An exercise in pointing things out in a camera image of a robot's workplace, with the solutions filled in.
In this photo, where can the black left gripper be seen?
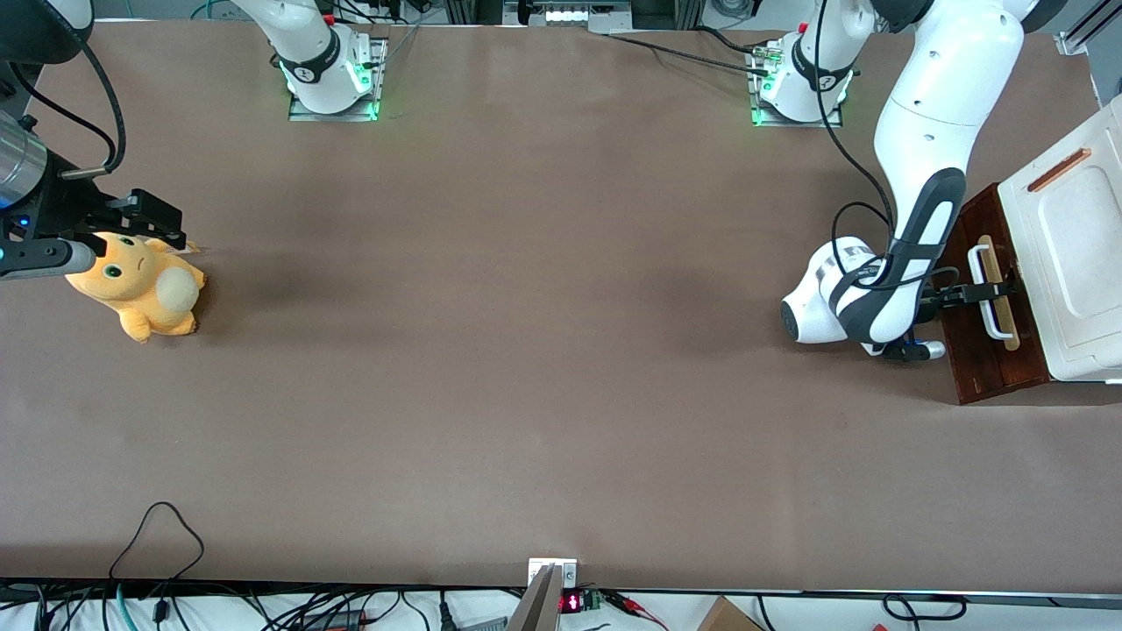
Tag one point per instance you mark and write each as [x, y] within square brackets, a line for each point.
[953, 295]

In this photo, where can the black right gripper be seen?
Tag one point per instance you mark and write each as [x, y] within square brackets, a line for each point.
[63, 208]

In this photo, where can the brown wooden drawer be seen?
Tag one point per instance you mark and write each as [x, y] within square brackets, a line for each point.
[973, 359]

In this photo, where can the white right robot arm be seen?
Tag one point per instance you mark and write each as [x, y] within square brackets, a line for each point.
[311, 53]

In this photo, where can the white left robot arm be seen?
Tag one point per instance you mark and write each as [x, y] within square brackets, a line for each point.
[947, 88]

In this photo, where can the orange plush toy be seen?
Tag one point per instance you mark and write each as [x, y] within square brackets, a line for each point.
[140, 280]

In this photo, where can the white-topped brown wooden cabinet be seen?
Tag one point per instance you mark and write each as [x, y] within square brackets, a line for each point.
[1078, 245]

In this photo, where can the orange strip on cabinet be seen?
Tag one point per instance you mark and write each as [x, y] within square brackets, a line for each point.
[1059, 170]

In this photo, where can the brown cardboard box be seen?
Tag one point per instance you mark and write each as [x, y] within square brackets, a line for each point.
[727, 618]

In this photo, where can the black power adapter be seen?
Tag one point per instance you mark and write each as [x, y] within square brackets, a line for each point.
[337, 620]

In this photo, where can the red and black clip leads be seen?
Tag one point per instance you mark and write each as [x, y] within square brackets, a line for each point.
[631, 605]

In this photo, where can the red LED display module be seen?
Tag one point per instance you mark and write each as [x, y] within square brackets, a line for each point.
[571, 603]

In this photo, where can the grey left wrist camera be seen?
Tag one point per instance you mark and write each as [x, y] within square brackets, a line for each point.
[925, 350]

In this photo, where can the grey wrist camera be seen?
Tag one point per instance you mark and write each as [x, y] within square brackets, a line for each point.
[44, 258]
[925, 350]

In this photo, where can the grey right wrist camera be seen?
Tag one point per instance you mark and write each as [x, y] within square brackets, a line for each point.
[44, 258]

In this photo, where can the aluminium profile rail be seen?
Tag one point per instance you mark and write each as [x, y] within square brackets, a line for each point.
[1087, 26]

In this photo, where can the aluminium frame with light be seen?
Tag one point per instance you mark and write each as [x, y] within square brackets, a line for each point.
[570, 13]

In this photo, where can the white metal bracket plate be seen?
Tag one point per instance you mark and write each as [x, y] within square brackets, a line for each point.
[570, 574]

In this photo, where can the grey angled mount bar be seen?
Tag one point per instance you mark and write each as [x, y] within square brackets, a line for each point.
[536, 609]

